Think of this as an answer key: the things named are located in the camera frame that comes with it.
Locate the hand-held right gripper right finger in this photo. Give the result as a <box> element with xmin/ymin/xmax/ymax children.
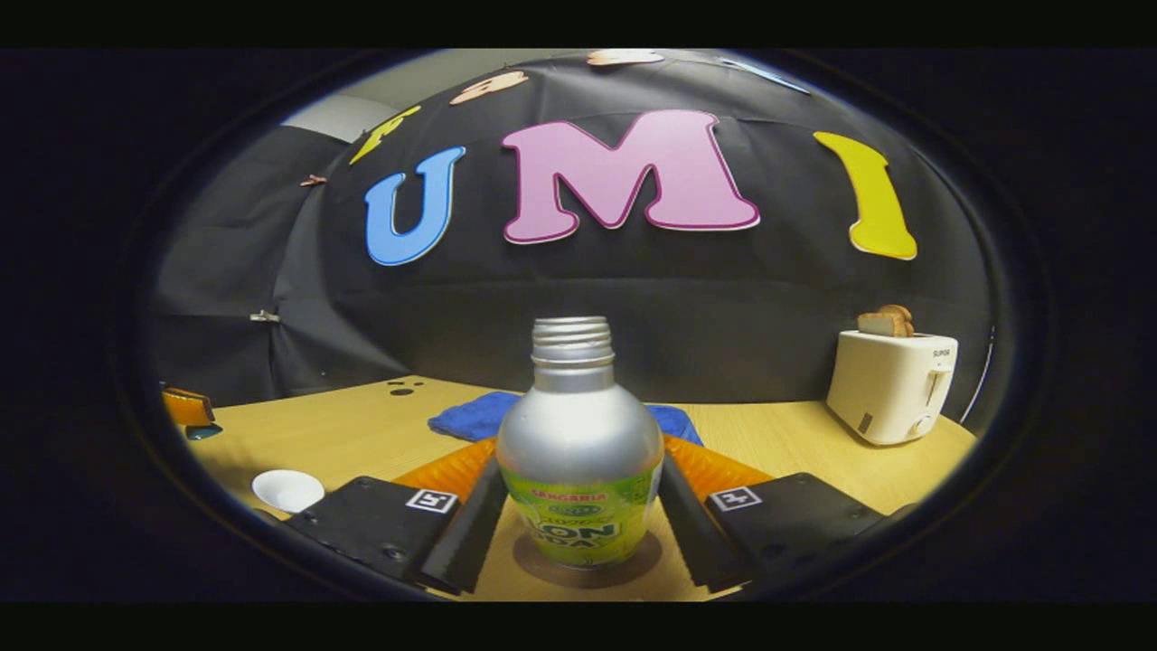
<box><xmin>657</xmin><ymin>436</ymin><xmax>886</xmax><ymax>595</ymax></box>

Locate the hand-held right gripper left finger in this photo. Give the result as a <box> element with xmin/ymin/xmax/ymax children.
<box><xmin>287</xmin><ymin>438</ymin><xmax>510</xmax><ymax>597</ymax></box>

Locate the white teacup with teal outside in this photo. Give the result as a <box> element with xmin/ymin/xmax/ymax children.
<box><xmin>250</xmin><ymin>468</ymin><xmax>326</xmax><ymax>514</ymax></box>

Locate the silver water bottle green label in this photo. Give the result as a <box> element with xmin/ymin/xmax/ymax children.
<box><xmin>495</xmin><ymin>316</ymin><xmax>666</xmax><ymax>570</ymax></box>

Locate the blue towel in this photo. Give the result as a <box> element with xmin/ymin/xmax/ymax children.
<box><xmin>427</xmin><ymin>390</ymin><xmax>705</xmax><ymax>447</ymax></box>

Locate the black backdrop cloth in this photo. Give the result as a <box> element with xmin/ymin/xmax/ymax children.
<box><xmin>149</xmin><ymin>52</ymin><xmax>995</xmax><ymax>408</ymax></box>

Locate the white toaster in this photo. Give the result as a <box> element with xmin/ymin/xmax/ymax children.
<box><xmin>825</xmin><ymin>329</ymin><xmax>960</xmax><ymax>447</ymax></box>

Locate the toast slice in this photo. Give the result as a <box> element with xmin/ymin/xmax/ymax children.
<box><xmin>856</xmin><ymin>304</ymin><xmax>917</xmax><ymax>339</ymax></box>

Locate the white toaster cable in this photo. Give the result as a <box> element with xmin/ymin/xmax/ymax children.
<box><xmin>959</xmin><ymin>327</ymin><xmax>996</xmax><ymax>428</ymax></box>

